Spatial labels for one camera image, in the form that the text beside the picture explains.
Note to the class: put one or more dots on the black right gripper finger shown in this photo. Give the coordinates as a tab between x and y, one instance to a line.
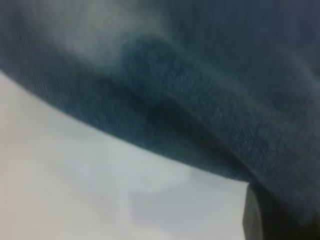
252	220

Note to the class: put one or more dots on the blue denim shorts basketball print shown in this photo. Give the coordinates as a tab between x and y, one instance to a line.
200	87

